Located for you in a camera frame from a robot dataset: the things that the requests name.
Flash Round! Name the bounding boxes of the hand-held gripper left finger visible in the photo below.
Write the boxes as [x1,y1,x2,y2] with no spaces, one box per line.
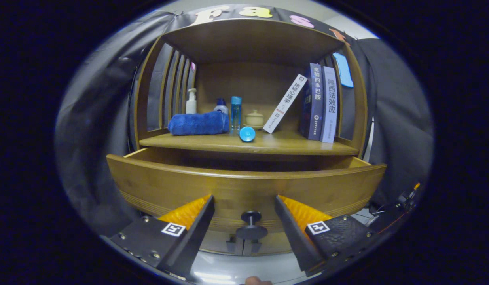
[109,194,216,278]

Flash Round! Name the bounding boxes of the dark blue book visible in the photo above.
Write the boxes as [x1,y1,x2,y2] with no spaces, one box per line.
[299,63,323,141]

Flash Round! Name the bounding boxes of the wooden drawer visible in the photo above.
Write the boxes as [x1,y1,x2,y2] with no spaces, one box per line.
[106,147,387,241]

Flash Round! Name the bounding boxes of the wooden cabinet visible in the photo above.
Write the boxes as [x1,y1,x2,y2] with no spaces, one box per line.
[134,18,368,256]

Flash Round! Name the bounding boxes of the beige lidded teacup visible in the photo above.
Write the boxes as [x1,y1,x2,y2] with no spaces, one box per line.
[244,110,265,130]

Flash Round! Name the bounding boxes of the white book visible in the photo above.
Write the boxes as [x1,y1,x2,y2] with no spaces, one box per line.
[263,74,308,134]

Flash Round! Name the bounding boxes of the light purple book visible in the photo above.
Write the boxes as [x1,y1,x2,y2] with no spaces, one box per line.
[320,66,339,144]

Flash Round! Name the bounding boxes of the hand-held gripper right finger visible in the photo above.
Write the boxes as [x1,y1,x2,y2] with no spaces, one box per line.
[274,194,383,277]

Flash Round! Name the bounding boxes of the wooden countertop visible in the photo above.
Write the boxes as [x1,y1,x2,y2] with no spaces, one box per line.
[138,130,360,156]

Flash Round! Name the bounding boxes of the white pump bottle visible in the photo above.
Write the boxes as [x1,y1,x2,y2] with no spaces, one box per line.
[186,88,198,114]

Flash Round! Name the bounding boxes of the blue tube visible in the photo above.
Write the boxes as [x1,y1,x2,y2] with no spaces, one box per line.
[239,126,256,143]

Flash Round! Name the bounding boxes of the wooden cabinet door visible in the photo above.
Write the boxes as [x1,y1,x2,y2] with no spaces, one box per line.
[199,231,245,256]
[244,232,294,256]

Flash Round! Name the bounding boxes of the blue rolled towel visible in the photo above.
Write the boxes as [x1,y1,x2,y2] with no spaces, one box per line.
[167,111,230,136]

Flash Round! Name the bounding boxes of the black and orange tool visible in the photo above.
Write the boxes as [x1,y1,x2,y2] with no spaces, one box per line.
[395,182,421,210]

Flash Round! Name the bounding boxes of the thin cable bundle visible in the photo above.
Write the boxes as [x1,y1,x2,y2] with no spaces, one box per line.
[361,202,413,234]

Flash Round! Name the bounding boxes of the clear blue bottle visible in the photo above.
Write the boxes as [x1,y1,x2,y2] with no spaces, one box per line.
[230,96,243,131]

